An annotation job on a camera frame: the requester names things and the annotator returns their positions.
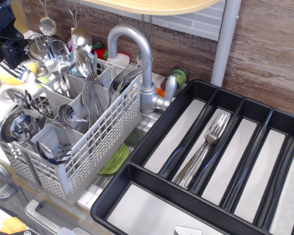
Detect light wooden shelf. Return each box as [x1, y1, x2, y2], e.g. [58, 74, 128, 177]
[86, 0, 219, 16]

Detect steel forks right compartment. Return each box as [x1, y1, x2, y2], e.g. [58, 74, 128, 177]
[108, 63, 149, 107]

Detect yellow toy banana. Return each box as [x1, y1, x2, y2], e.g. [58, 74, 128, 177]
[0, 62, 37, 85]

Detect steel forks in tray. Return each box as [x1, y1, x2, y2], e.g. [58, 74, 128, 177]
[172, 113, 231, 189]

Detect hanging slotted steel ladle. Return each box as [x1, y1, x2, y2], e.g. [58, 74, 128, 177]
[39, 0, 56, 36]

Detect steel spoons left compartment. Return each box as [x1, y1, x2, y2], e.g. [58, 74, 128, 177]
[6, 89, 49, 115]

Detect steel spoon back compartment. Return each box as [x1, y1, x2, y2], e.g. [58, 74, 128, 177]
[74, 48, 94, 80]

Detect green toy ball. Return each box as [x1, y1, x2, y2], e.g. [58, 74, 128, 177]
[36, 77, 50, 89]

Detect black cutlery tray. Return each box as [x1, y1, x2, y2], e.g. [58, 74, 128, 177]
[90, 80, 294, 235]

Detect white toy food item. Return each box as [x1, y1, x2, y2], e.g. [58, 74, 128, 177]
[107, 53, 130, 67]

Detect large steel spoon front left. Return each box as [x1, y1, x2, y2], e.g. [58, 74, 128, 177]
[0, 114, 39, 143]

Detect steel forks middle compartment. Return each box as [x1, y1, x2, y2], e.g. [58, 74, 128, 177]
[81, 51, 104, 128]

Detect steel fork being moved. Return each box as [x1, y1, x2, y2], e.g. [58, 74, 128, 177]
[0, 61, 73, 98]

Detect red toy pepper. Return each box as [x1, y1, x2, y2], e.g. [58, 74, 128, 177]
[91, 41, 108, 61]

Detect steel pot on stove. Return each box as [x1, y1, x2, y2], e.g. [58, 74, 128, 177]
[27, 34, 72, 67]

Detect grey metal pole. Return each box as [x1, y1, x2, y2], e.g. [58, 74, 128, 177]
[210, 0, 242, 87]

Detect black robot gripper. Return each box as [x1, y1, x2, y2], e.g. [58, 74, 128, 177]
[0, 0, 25, 69]

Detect green toy can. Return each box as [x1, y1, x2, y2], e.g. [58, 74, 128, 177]
[160, 67, 189, 92]

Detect steel spoon centre compartment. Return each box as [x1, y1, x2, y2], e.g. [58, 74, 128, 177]
[46, 104, 89, 129]

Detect grey plastic cutlery basket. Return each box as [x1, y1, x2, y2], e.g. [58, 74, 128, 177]
[0, 57, 143, 207]

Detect steel spoons compartment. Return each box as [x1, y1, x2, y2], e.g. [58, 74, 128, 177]
[36, 141, 72, 165]
[6, 89, 49, 115]

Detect steel spoon compartment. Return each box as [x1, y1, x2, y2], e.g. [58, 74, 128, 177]
[74, 48, 94, 80]
[46, 104, 89, 129]

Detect steel fork back compartment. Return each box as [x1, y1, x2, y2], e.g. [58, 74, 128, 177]
[35, 35, 73, 98]

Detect silver sink faucet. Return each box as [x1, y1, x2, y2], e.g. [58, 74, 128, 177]
[107, 24, 177, 113]

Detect steel spoons front compartment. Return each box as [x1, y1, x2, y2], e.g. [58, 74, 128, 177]
[36, 141, 72, 165]

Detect steel forks compartment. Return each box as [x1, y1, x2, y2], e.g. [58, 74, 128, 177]
[81, 51, 104, 128]
[108, 63, 149, 107]

